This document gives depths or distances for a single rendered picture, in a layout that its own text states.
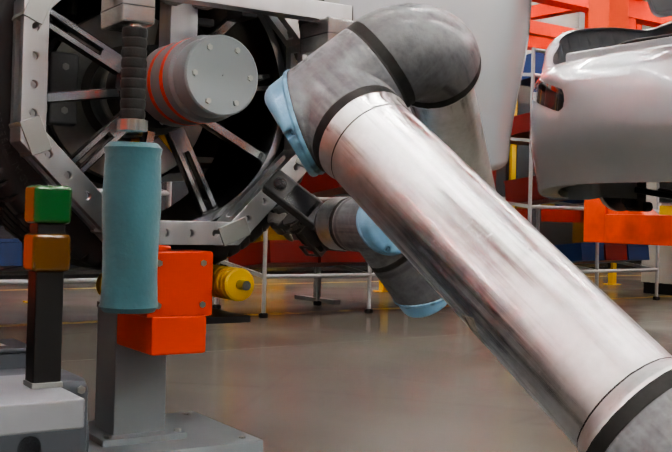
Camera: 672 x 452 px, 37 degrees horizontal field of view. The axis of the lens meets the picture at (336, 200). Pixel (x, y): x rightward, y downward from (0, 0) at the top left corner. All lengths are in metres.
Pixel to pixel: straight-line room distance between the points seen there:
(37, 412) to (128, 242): 0.57
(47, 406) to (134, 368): 0.85
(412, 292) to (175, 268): 0.40
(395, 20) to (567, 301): 0.41
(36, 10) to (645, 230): 4.40
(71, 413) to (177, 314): 0.70
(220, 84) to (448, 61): 0.53
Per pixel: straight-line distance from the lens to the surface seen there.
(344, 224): 1.62
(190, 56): 1.59
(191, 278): 1.73
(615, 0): 6.01
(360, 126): 1.06
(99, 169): 1.94
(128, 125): 1.46
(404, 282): 1.63
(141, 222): 1.56
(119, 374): 1.87
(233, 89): 1.62
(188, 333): 1.74
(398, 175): 1.01
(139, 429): 1.91
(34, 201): 1.09
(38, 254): 1.09
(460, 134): 1.33
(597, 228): 5.88
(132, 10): 1.48
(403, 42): 1.14
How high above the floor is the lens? 0.64
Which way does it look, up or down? 1 degrees up
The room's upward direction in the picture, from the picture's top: 1 degrees clockwise
